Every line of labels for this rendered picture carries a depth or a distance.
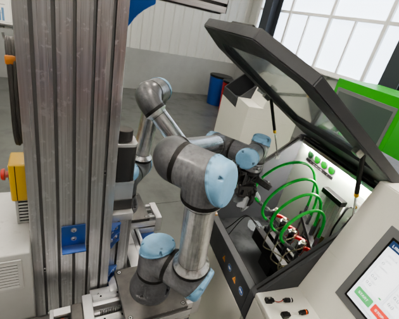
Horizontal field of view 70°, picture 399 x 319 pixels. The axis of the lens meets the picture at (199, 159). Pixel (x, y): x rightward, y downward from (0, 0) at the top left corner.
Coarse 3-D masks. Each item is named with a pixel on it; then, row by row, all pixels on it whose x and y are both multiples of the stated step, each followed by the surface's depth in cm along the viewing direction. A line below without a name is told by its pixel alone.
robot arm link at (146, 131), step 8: (152, 80) 121; (160, 80) 126; (160, 88) 121; (168, 88) 129; (168, 96) 131; (144, 120) 132; (144, 128) 134; (152, 128) 135; (136, 136) 139; (144, 136) 136; (152, 136) 138; (144, 144) 138; (136, 152) 140; (144, 152) 140; (136, 160) 140; (144, 160) 142; (144, 168) 144; (144, 176) 147
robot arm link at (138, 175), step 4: (136, 168) 135; (140, 168) 141; (136, 172) 133; (140, 172) 140; (136, 176) 133; (140, 176) 139; (136, 180) 135; (140, 180) 141; (136, 184) 136; (136, 188) 138; (132, 192) 136
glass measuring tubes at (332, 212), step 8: (328, 192) 149; (328, 200) 150; (336, 200) 144; (344, 200) 144; (328, 208) 152; (336, 208) 145; (344, 208) 144; (312, 216) 160; (320, 216) 155; (328, 216) 151; (336, 216) 147; (312, 224) 162; (320, 224) 154; (328, 224) 149; (328, 232) 152; (320, 240) 154
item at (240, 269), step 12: (216, 216) 166; (216, 228) 160; (216, 240) 160; (228, 240) 150; (216, 252) 159; (228, 252) 145; (240, 264) 137; (228, 276) 144; (240, 276) 133; (240, 300) 132
